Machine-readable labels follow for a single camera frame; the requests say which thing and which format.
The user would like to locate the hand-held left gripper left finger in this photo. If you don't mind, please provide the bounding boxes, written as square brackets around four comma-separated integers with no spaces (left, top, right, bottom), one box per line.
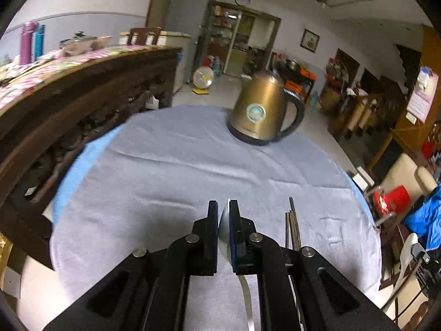
[43,200,220,331]

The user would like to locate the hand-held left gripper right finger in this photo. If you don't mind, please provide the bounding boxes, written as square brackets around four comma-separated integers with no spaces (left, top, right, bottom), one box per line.
[229,199,402,331]

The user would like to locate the silver metal spoon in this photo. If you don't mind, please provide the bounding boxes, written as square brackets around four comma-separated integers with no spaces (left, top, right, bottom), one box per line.
[217,198,256,331]

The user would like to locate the grey tablecloth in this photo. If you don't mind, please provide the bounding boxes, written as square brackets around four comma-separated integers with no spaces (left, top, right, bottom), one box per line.
[49,105,382,331]

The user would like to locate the small white stool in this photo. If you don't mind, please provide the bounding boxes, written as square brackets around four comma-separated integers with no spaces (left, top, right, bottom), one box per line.
[351,165,374,190]

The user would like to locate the bronze electric kettle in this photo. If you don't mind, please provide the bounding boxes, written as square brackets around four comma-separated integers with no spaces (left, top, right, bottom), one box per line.
[226,70,306,146]

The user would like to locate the light blue cloth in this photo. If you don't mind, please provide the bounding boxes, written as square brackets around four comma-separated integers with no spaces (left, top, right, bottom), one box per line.
[52,123,384,235]

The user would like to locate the small round heater fan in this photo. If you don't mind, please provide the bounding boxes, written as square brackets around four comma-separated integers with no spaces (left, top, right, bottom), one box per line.
[192,66,215,94]

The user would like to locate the red plastic stool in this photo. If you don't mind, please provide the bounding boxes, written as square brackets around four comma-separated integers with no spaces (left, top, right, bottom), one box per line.
[372,185,410,219]

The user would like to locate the orange boxes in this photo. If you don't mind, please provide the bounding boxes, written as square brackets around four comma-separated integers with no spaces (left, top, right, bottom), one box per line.
[286,69,316,94]

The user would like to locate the cream armchair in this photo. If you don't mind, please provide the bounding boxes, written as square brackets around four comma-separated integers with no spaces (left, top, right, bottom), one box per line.
[367,153,438,207]

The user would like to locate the white chest freezer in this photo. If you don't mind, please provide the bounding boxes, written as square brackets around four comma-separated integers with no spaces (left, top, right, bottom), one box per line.
[119,30,191,94]

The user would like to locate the wooden stair railing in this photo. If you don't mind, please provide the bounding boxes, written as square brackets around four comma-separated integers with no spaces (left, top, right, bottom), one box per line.
[341,90,407,142]

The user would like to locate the blue jacket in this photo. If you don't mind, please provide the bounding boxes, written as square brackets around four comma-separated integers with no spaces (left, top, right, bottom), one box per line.
[405,183,441,250]

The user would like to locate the carved wooden sideboard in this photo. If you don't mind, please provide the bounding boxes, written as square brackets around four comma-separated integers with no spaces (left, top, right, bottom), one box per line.
[0,46,183,271]

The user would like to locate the grey refrigerator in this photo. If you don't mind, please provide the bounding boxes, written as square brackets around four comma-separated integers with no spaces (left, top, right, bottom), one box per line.
[165,0,216,83]

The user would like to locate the wooden chair back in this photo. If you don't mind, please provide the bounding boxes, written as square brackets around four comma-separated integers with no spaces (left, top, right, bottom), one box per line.
[127,26,162,46]

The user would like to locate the pink checked table cover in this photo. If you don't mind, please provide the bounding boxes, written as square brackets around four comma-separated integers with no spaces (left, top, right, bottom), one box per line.
[0,44,162,111]

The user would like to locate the beige ceramic bowl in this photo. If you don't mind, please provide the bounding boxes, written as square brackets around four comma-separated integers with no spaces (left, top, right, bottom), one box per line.
[93,35,114,49]

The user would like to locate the bowl with glass lid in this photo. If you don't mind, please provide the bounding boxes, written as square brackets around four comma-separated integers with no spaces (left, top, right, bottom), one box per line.
[60,32,99,56]

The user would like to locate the blue water bottle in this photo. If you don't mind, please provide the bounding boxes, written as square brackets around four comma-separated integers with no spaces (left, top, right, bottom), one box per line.
[34,24,46,61]

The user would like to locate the purple water bottle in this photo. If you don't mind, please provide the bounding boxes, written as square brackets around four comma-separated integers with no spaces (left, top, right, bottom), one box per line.
[20,22,39,65]

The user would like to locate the framed wall picture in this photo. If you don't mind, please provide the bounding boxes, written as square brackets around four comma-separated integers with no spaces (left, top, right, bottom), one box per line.
[300,29,320,54]

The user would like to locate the pink wall calendar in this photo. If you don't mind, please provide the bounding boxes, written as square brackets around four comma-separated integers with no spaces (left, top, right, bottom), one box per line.
[406,66,440,124]

